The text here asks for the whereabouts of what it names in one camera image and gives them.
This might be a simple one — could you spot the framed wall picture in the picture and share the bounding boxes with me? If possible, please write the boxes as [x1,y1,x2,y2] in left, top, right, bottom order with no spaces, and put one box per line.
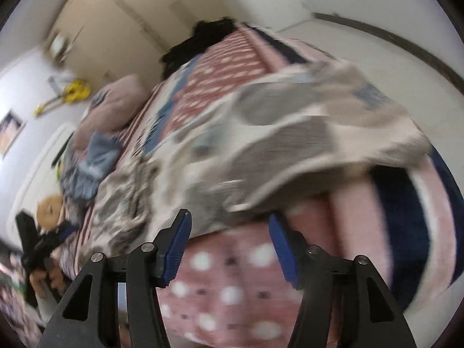
[0,110,26,158]

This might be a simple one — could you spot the white bed headboard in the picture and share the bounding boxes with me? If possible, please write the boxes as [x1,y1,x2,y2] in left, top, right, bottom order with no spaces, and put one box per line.
[7,123,78,240]

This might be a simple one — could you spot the yellow ukulele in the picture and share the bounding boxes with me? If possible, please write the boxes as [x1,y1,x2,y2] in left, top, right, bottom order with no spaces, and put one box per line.
[34,80,91,117]

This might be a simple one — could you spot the black clothing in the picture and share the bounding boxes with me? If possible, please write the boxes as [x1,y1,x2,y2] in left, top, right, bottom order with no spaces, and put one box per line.
[161,17,238,78]

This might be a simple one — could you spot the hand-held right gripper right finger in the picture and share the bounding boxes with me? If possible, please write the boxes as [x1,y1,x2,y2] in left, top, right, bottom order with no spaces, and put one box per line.
[268,213,417,348]

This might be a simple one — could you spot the white door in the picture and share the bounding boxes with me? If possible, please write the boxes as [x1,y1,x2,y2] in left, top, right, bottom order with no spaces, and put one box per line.
[214,0,314,33]

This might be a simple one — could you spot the blue jeans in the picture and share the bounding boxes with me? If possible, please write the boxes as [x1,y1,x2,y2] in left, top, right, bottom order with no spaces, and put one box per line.
[67,132,124,200]

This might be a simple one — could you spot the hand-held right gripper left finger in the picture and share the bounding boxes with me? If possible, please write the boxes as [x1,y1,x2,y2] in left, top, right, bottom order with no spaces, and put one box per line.
[37,209,193,348]

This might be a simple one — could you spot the person's left hand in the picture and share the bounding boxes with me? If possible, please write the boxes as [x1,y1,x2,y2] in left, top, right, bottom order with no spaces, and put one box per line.
[29,265,68,293]

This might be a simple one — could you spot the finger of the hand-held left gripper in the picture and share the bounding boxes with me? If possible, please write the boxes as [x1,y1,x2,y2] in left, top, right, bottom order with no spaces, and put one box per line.
[45,222,79,247]

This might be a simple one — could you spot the pink striped quilt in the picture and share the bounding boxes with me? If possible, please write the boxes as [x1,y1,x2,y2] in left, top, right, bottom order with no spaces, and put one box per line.
[60,74,153,222]

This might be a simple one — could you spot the beige bear-print blanket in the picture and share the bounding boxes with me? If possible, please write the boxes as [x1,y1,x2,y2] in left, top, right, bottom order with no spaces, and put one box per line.
[89,60,434,258]

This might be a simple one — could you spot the striped polka dot bed sheet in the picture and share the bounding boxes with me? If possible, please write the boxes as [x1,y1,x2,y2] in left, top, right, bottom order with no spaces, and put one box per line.
[47,23,464,348]

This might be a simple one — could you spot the dark baseboard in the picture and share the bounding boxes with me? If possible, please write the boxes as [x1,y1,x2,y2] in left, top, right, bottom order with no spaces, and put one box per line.
[312,12,464,91]

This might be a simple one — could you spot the beige wooden wardrobe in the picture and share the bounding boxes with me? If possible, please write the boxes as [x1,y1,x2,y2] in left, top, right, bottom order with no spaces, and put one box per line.
[47,0,236,80]

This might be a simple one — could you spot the tan plush toy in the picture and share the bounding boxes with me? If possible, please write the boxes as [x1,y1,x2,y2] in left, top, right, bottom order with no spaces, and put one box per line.
[36,194,66,231]

